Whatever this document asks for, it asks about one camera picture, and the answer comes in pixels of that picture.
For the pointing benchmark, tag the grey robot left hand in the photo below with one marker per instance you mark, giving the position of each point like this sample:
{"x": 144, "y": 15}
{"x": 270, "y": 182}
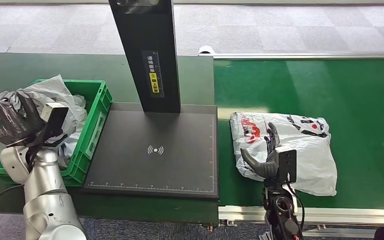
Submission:
{"x": 6, "y": 119}

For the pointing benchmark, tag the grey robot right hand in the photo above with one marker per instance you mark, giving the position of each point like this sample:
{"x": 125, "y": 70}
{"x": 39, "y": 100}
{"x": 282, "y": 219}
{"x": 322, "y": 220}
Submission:
{"x": 265, "y": 169}

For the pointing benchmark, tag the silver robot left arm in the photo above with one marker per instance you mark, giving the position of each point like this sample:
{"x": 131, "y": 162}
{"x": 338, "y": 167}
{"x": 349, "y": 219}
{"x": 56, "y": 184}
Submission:
{"x": 46, "y": 192}

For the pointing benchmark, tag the large white poly bag package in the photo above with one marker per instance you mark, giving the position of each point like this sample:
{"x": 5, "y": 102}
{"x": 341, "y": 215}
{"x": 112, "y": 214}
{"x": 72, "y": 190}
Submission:
{"x": 308, "y": 155}

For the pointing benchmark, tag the green conveyor belt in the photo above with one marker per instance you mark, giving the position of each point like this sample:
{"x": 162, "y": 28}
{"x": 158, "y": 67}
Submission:
{"x": 311, "y": 86}

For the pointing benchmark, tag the white conveyor end cap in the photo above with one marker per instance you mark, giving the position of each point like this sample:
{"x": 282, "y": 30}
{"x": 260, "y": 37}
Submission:
{"x": 206, "y": 50}

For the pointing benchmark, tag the green plastic crate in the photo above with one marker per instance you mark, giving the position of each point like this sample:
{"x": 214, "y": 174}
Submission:
{"x": 96, "y": 109}

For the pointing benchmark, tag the yellow and black column label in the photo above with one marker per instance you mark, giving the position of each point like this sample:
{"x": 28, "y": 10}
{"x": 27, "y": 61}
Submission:
{"x": 154, "y": 76}

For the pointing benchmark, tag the black scanner column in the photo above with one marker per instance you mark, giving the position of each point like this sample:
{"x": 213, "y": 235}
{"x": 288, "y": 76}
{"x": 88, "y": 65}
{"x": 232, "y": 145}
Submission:
{"x": 152, "y": 36}

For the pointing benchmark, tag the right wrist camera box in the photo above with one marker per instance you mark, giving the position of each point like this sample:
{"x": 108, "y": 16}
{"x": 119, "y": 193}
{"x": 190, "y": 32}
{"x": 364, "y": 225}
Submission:
{"x": 287, "y": 164}

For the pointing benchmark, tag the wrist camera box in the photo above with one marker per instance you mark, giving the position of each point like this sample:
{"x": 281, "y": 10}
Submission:
{"x": 54, "y": 121}
{"x": 287, "y": 164}

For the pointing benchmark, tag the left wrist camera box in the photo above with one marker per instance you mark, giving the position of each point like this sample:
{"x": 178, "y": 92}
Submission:
{"x": 54, "y": 121}

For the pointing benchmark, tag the aluminium conveyor frame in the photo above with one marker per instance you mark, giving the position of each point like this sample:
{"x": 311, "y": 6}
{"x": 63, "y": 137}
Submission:
{"x": 361, "y": 214}

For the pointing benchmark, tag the black scanner base plate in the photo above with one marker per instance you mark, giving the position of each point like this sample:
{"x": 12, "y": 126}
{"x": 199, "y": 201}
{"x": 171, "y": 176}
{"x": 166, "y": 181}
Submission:
{"x": 155, "y": 155}

